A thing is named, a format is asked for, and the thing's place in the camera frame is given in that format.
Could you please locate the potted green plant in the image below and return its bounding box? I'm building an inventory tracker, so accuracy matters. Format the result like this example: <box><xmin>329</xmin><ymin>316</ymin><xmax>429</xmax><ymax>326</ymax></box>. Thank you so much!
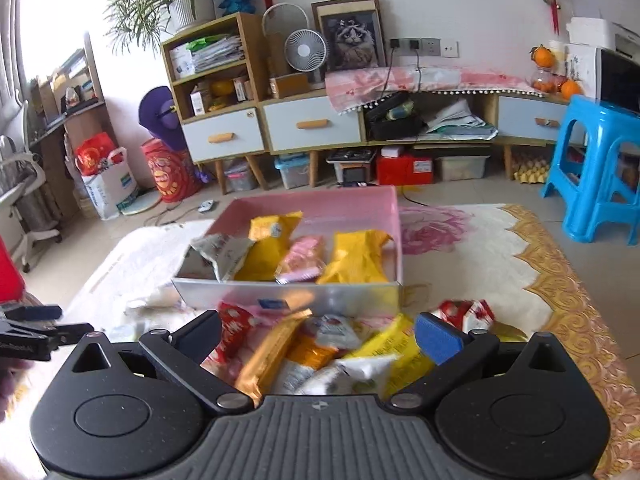
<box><xmin>104</xmin><ymin>0</ymin><xmax>237</xmax><ymax>53</ymax></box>

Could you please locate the red round container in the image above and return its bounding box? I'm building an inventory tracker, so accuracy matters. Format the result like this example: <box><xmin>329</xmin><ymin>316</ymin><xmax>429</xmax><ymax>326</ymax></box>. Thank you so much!
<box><xmin>141</xmin><ymin>139</ymin><xmax>203</xmax><ymax>204</ymax></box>

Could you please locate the framed cat picture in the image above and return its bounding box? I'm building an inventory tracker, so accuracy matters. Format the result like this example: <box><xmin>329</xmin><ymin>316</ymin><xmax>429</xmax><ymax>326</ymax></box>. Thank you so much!
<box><xmin>311</xmin><ymin>0</ymin><xmax>387</xmax><ymax>72</ymax></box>

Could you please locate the microwave oven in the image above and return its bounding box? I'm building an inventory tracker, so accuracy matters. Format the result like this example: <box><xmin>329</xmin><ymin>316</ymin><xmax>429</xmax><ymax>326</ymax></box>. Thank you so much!
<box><xmin>565</xmin><ymin>44</ymin><xmax>640</xmax><ymax>113</ymax></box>

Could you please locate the pink floral cabinet cloth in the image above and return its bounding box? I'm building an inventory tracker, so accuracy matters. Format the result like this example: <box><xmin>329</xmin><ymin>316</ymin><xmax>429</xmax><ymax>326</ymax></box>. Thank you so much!
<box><xmin>324</xmin><ymin>66</ymin><xmax>544</xmax><ymax>114</ymax></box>

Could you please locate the clear cracker packet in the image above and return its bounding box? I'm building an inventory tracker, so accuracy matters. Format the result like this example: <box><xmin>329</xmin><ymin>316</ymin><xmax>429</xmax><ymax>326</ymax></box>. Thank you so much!
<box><xmin>274</xmin><ymin>235</ymin><xmax>324</xmax><ymax>285</ymax></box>

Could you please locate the purple plush toy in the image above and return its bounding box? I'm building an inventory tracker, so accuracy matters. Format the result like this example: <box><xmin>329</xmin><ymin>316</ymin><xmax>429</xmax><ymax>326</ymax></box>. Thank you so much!
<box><xmin>138</xmin><ymin>87</ymin><xmax>188</xmax><ymax>152</ymax></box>

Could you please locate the blue white small packet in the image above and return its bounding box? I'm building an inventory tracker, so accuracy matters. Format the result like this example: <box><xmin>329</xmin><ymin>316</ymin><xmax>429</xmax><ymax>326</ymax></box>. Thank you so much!
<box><xmin>305</xmin><ymin>314</ymin><xmax>362</xmax><ymax>350</ymax></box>

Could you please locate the red storage box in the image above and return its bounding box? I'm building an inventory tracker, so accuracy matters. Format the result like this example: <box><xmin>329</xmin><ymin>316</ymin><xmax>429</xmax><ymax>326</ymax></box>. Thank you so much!
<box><xmin>376</xmin><ymin>154</ymin><xmax>434</xmax><ymax>186</ymax></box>

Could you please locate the floral tablecloth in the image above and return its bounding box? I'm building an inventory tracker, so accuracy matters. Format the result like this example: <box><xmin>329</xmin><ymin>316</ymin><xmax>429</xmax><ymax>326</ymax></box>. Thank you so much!
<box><xmin>26</xmin><ymin>205</ymin><xmax>639</xmax><ymax>479</ymax></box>

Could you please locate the gold bar wrapper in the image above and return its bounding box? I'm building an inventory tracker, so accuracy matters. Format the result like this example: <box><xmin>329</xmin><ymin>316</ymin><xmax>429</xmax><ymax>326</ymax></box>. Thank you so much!
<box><xmin>234</xmin><ymin>309</ymin><xmax>312</xmax><ymax>406</ymax></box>

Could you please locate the white pecan kernels packet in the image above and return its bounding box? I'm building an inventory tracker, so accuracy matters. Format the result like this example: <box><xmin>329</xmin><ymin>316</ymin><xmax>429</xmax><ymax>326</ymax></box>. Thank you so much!
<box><xmin>190</xmin><ymin>233</ymin><xmax>254</xmax><ymax>282</ymax></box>

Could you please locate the white desk fan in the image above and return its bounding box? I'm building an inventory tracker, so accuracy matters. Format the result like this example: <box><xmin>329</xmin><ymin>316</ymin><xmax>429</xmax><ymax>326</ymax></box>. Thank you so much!
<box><xmin>284</xmin><ymin>28</ymin><xmax>328</xmax><ymax>89</ymax></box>

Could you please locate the yellow snack bag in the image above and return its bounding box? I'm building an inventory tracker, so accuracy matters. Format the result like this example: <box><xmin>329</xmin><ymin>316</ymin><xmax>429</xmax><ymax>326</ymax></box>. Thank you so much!
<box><xmin>317</xmin><ymin>230</ymin><xmax>392</xmax><ymax>285</ymax></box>
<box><xmin>233</xmin><ymin>211</ymin><xmax>303</xmax><ymax>282</ymax></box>

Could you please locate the orange fruit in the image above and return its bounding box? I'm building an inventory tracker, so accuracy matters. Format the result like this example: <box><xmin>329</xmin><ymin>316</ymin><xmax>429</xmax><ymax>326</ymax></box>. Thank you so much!
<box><xmin>529</xmin><ymin>44</ymin><xmax>556</xmax><ymax>70</ymax></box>
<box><xmin>560</xmin><ymin>79</ymin><xmax>584</xmax><ymax>101</ymax></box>

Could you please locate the pink and silver cardboard box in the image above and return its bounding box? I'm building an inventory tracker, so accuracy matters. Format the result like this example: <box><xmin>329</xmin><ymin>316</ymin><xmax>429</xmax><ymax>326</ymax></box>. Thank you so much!
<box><xmin>172</xmin><ymin>186</ymin><xmax>402</xmax><ymax>316</ymax></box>

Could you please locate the small red white packet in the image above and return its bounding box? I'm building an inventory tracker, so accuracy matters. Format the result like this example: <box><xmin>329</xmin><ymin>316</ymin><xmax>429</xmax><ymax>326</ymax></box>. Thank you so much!
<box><xmin>433</xmin><ymin>300</ymin><xmax>496</xmax><ymax>334</ymax></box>

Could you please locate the yellow snack bag left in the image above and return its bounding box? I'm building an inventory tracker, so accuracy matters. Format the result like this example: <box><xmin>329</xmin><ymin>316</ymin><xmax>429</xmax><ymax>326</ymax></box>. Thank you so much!
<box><xmin>233</xmin><ymin>211</ymin><xmax>303</xmax><ymax>282</ymax></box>

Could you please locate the yellow snack bag right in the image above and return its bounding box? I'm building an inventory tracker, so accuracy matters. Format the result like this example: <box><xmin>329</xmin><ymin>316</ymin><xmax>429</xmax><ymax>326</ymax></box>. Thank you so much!
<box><xmin>317</xmin><ymin>230</ymin><xmax>392</xmax><ymax>285</ymax></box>

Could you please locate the red snack packet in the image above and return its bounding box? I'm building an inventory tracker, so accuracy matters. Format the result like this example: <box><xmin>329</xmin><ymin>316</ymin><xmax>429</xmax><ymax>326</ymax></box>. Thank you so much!
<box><xmin>202</xmin><ymin>302</ymin><xmax>254</xmax><ymax>367</ymax></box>

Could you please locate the orange white snack packet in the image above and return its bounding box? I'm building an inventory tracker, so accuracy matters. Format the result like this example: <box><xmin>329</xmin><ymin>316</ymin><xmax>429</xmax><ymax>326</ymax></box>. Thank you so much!
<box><xmin>270</xmin><ymin>334</ymin><xmax>338</xmax><ymax>394</ymax></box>

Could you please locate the wooden cabinet with drawers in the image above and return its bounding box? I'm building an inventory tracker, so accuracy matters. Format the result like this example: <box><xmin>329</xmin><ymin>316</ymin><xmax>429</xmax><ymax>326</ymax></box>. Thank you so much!
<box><xmin>162</xmin><ymin>13</ymin><xmax>567</xmax><ymax>174</ymax></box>

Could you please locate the white printer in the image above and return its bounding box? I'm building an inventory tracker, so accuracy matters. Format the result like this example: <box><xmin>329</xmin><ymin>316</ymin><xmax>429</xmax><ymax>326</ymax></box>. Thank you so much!
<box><xmin>566</xmin><ymin>18</ymin><xmax>640</xmax><ymax>62</ymax></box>

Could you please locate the blue plastic stool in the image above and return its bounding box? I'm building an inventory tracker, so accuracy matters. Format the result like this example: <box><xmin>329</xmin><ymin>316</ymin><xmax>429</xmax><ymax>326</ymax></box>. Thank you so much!
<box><xmin>541</xmin><ymin>96</ymin><xmax>639</xmax><ymax>245</ymax></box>

